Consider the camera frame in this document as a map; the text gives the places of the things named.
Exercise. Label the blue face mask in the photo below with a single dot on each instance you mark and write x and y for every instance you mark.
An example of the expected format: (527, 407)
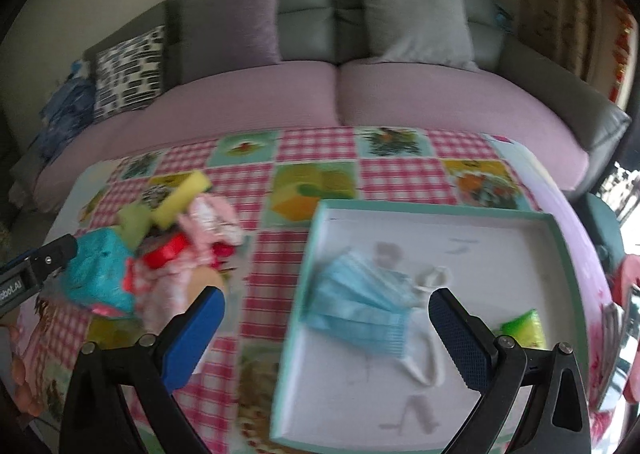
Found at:
(360, 304)

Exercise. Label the grey cushion left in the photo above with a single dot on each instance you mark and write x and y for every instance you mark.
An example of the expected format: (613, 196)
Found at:
(225, 29)

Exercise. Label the light green cloth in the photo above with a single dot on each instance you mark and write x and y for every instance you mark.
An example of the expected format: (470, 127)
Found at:
(134, 224)

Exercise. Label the pink fabric scrunchie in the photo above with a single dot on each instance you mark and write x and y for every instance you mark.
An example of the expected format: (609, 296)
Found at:
(210, 221)

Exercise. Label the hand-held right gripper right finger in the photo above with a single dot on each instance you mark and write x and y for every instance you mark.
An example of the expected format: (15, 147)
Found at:
(455, 334)

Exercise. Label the grey pillow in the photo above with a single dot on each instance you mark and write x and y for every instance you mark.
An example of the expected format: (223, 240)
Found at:
(415, 24)

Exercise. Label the beige patterned curtain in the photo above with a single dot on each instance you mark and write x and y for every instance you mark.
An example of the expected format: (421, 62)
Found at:
(565, 9)

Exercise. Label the red capped small bottle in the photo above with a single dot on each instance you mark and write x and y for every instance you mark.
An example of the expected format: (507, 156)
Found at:
(165, 251)

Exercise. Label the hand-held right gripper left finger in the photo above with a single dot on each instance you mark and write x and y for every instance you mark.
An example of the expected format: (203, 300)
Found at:
(192, 329)

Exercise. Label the beige round puff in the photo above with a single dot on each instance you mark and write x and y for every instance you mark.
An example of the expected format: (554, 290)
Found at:
(210, 279)

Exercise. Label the teal box with white inside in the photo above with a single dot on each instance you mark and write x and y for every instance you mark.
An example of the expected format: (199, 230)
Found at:
(500, 259)

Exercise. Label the teal chair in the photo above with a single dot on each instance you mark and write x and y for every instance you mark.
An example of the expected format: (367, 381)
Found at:
(602, 229)

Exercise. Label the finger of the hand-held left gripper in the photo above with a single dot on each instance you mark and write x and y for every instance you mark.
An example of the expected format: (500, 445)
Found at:
(52, 256)

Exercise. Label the teal tissue pack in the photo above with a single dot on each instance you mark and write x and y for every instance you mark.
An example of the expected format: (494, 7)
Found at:
(97, 269)

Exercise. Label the yellow sponge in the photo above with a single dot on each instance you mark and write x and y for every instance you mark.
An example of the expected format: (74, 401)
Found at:
(182, 199)

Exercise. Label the pink white striped towel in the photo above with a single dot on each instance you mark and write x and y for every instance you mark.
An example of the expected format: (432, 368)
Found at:
(165, 289)

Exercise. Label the small red ornament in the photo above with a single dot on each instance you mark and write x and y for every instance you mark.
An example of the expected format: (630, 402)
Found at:
(223, 251)

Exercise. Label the pink checkered printed tablecloth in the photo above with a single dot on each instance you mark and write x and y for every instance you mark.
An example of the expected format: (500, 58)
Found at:
(260, 259)

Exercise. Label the blue patterned cloth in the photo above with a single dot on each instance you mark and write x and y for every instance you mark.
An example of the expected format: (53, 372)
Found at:
(67, 114)

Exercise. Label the black white patterned pillow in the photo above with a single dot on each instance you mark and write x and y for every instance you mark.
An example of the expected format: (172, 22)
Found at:
(127, 72)

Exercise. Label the green tissue packet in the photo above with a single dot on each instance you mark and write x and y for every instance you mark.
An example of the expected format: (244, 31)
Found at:
(525, 329)

